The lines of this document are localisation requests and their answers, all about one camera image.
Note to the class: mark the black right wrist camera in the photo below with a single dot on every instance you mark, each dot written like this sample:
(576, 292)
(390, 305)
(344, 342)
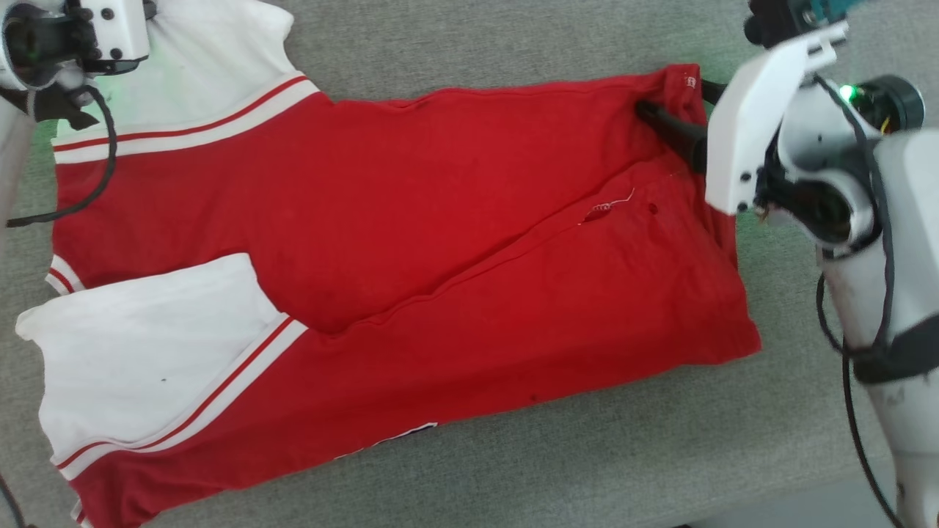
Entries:
(774, 22)

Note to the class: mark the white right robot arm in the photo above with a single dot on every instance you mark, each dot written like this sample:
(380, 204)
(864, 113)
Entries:
(910, 257)

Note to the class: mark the teal right camera connector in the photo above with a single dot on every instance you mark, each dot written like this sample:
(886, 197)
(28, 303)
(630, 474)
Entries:
(832, 9)

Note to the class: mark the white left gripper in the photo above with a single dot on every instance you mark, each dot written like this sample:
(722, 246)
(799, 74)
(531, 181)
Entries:
(117, 29)

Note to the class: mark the red white jersey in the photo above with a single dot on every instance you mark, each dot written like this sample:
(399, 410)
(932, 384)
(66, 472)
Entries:
(440, 220)

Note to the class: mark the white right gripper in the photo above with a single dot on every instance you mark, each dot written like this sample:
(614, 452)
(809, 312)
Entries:
(748, 117)

